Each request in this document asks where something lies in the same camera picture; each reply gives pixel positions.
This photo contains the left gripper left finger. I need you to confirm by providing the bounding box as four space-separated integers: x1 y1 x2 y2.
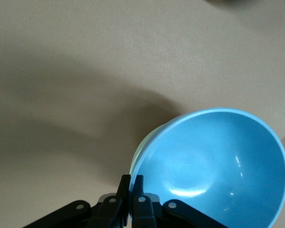
23 174 131 228

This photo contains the blue bowl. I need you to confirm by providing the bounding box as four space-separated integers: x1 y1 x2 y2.
129 108 285 228

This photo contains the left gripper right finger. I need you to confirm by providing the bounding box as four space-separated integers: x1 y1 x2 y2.
132 175 226 228

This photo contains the light green bowl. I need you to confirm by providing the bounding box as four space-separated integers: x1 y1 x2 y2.
130 122 171 178

